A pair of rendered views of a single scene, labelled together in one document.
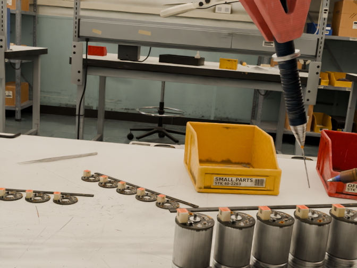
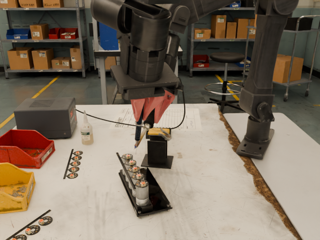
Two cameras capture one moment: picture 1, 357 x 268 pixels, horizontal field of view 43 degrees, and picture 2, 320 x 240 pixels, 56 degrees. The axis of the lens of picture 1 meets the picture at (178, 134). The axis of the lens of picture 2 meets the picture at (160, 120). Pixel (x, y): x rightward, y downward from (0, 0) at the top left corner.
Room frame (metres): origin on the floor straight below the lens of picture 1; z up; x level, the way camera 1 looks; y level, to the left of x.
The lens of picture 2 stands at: (0.26, 0.47, 1.14)
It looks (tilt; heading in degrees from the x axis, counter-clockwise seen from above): 22 degrees down; 267
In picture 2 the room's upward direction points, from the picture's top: straight up
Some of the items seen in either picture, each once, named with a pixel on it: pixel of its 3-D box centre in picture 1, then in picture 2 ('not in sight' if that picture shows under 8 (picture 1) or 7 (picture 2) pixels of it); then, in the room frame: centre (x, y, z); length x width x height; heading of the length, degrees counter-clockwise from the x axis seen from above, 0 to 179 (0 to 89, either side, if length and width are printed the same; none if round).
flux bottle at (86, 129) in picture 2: not in sight; (86, 126); (0.42, -0.32, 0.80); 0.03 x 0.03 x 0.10
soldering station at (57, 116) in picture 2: not in sight; (48, 118); (0.55, -0.40, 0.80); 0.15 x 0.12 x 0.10; 2
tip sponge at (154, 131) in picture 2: not in sight; (158, 133); (0.22, -0.36, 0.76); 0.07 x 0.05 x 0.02; 174
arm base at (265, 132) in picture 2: not in sight; (257, 129); (-0.06, -0.30, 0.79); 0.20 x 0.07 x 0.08; 58
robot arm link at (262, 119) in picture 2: not in sight; (258, 108); (-0.05, -0.29, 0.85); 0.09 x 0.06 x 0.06; 101
